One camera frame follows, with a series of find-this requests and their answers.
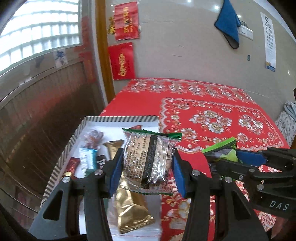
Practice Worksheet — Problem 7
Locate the red floral tablecloth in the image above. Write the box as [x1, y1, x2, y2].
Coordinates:
[99, 77, 290, 241]

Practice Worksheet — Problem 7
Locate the glass block window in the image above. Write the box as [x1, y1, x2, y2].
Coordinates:
[0, 0, 82, 72]

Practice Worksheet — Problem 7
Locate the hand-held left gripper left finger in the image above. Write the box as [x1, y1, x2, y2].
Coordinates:
[30, 148, 124, 241]

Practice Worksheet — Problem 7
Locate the blue towel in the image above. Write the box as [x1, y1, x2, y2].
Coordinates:
[215, 0, 241, 49]

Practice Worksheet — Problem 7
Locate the white light switch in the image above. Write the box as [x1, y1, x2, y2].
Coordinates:
[238, 22, 253, 39]

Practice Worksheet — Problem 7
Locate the gold paper ornament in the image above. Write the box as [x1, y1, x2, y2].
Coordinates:
[107, 16, 116, 35]

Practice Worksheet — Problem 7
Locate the floral cushion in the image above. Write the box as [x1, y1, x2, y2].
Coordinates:
[275, 111, 296, 149]

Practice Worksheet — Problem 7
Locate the clear packet with green edges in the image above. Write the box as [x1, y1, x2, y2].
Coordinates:
[118, 128, 183, 196]

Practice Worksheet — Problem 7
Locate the grey folded cloth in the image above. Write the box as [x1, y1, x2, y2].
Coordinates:
[284, 102, 296, 114]

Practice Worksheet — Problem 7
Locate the blue and white picture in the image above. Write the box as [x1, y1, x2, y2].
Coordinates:
[54, 50, 68, 67]

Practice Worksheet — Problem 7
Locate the striped cardboard box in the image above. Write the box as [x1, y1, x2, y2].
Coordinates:
[40, 115, 162, 241]

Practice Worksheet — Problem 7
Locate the small bright green packet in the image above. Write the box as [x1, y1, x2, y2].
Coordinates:
[202, 137, 241, 164]

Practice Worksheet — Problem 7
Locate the long brown bar packet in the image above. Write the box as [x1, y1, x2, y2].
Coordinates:
[96, 155, 109, 171]

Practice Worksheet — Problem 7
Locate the white wall chart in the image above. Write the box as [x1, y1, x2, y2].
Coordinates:
[260, 12, 277, 72]

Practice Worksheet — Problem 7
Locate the wooden door frame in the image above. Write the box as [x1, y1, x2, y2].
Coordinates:
[95, 0, 115, 105]

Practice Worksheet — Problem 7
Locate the red paper wall decoration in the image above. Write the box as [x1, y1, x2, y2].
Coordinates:
[108, 42, 136, 80]
[114, 2, 140, 41]

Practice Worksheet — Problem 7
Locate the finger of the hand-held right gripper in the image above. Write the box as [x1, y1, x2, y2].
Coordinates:
[236, 148, 296, 172]
[216, 160, 264, 183]

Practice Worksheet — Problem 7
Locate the red and gold snack packet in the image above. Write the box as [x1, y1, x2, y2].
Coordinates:
[62, 157, 80, 179]

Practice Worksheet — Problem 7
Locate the gold foil packet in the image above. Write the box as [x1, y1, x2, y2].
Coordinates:
[103, 140, 156, 234]

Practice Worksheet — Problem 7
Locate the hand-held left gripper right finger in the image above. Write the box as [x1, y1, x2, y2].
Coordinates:
[172, 148, 270, 241]

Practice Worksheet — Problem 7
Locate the red paper couplet strip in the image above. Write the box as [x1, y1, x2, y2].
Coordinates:
[80, 16, 96, 82]

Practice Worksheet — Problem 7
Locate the white and blue snack packet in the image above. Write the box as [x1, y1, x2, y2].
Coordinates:
[79, 147, 97, 171]

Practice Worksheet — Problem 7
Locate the clear bag of red dates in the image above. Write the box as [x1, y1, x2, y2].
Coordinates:
[83, 130, 104, 149]

